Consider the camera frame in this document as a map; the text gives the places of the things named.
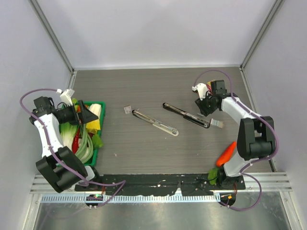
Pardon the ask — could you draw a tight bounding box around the red white staple box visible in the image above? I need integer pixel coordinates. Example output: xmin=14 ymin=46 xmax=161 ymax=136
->
xmin=124 ymin=105 xmax=132 ymax=114

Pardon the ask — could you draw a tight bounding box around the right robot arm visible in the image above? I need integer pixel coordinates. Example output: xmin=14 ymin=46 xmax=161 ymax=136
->
xmin=192 ymin=80 xmax=277 ymax=189

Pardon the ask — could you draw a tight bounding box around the orange candy bag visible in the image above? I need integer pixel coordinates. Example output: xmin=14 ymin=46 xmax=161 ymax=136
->
xmin=206 ymin=80 xmax=213 ymax=93

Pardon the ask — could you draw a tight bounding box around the green toy leaf sprig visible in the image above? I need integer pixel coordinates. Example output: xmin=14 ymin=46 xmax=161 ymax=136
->
xmin=92 ymin=134 xmax=104 ymax=149

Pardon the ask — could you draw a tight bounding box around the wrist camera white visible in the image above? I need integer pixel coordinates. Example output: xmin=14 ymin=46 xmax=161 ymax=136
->
xmin=192 ymin=83 xmax=211 ymax=101
xmin=57 ymin=89 xmax=75 ymax=106

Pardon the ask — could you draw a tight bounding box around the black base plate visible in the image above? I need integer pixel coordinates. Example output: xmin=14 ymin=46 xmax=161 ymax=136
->
xmin=75 ymin=173 xmax=246 ymax=196

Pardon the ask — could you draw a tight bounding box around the green plastic tray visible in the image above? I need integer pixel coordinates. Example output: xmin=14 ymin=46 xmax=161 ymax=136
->
xmin=74 ymin=102 xmax=106 ymax=166

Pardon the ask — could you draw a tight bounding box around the red toy chili pepper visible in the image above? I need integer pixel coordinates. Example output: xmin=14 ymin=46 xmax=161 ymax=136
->
xmin=72 ymin=128 xmax=80 ymax=154

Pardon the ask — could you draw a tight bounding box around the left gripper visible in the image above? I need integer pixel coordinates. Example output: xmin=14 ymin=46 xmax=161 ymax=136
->
xmin=58 ymin=100 xmax=98 ymax=126

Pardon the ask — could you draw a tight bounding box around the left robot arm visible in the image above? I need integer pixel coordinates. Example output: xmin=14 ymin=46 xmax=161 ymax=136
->
xmin=29 ymin=96 xmax=102 ymax=193

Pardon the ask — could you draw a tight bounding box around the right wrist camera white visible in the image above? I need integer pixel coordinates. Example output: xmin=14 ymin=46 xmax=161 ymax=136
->
xmin=192 ymin=83 xmax=211 ymax=101

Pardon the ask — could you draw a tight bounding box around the yellow white toy cabbage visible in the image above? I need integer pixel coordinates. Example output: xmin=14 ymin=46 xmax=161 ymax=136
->
xmin=86 ymin=103 xmax=102 ymax=134

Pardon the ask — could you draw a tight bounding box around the white slotted cable duct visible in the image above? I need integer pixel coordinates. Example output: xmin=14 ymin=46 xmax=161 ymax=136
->
xmin=41 ymin=193 xmax=220 ymax=204

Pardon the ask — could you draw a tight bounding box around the orange toy carrot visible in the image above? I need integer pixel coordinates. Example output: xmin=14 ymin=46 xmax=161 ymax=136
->
xmin=215 ymin=141 xmax=236 ymax=167

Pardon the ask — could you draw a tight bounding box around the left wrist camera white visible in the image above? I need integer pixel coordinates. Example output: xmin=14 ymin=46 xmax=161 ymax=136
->
xmin=57 ymin=89 xmax=75 ymax=106

